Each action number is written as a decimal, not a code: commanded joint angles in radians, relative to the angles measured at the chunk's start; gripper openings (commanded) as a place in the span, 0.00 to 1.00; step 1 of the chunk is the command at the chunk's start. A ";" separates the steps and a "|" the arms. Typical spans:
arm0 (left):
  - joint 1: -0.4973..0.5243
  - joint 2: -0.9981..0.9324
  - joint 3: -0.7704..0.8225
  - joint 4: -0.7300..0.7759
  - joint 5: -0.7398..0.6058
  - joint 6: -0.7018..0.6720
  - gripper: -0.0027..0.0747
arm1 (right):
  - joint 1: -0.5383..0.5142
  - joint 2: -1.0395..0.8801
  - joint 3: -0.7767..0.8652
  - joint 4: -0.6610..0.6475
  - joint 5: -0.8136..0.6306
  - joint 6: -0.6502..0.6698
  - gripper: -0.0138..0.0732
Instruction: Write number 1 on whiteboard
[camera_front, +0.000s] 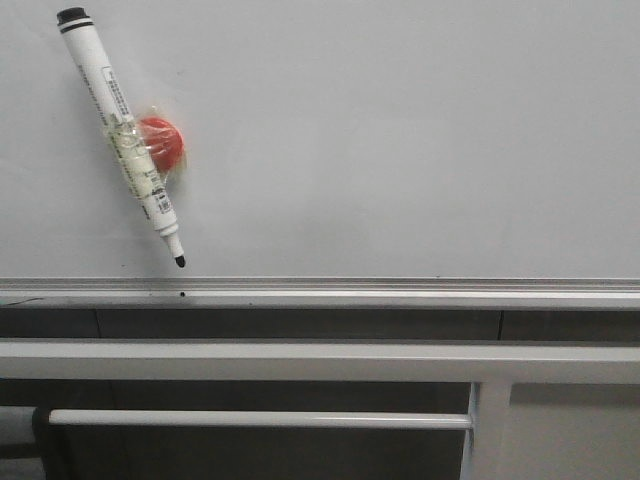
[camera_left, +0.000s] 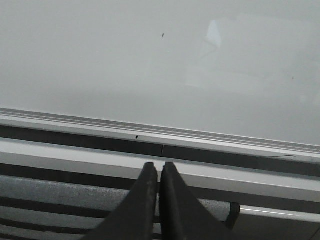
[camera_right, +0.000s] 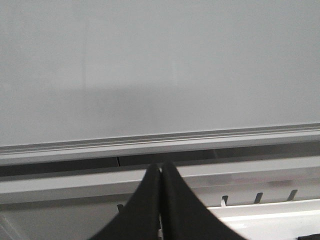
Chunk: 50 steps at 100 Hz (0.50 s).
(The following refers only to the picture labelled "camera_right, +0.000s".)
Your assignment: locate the white metal whiteboard stand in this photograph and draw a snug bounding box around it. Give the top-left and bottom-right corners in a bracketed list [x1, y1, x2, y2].
[0, 156, 320, 240]

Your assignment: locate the white whiteboard with aluminium frame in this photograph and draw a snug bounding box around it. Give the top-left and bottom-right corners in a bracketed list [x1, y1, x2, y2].
[0, 0, 320, 166]

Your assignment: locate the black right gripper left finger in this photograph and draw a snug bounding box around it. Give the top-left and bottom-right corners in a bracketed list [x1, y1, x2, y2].
[91, 164, 161, 240]

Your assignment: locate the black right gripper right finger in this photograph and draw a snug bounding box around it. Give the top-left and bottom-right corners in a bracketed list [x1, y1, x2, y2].
[160, 162, 244, 240]

